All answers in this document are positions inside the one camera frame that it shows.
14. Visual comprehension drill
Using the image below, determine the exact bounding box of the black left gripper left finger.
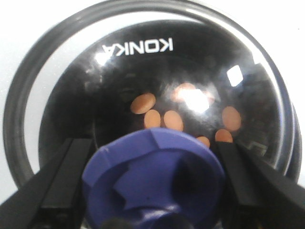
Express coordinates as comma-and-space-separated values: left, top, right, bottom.
0, 139, 92, 229

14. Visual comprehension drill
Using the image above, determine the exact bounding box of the dark blue saucepan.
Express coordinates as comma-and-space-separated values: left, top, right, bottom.
285, 106, 302, 183

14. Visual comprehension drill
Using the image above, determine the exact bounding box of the orange ham slice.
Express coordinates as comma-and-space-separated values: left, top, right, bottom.
163, 110, 184, 131
130, 93, 156, 114
171, 83, 196, 102
215, 129, 233, 143
144, 110, 161, 128
197, 136, 211, 148
222, 106, 241, 131

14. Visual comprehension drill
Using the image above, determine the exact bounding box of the glass lid blue knob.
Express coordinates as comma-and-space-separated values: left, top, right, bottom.
0, 0, 304, 229

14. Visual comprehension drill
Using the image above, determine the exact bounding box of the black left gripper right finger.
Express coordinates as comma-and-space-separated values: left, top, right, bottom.
216, 142, 305, 229

